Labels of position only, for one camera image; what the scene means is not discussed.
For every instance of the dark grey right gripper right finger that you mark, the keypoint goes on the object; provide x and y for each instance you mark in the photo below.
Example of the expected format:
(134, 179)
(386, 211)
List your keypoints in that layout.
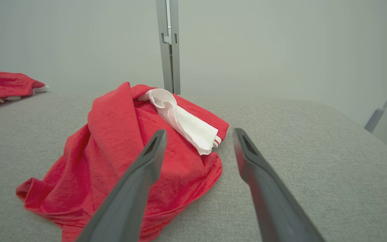
(270, 201)

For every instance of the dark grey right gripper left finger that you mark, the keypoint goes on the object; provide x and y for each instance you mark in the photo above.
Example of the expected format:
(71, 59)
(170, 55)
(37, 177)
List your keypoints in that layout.
(136, 188)

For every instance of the red garment with white trim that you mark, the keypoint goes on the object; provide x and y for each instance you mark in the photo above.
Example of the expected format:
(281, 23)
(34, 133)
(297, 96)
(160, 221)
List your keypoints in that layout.
(113, 151)

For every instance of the folded red garment white trim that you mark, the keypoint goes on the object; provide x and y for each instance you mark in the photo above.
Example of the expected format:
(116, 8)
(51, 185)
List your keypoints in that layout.
(5, 85)

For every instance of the slanted grey metal pole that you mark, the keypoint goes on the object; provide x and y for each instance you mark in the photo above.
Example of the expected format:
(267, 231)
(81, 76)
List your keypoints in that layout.
(375, 119)

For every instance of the grey metal frame post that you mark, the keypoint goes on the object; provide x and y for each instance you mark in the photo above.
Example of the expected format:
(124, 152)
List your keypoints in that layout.
(175, 60)

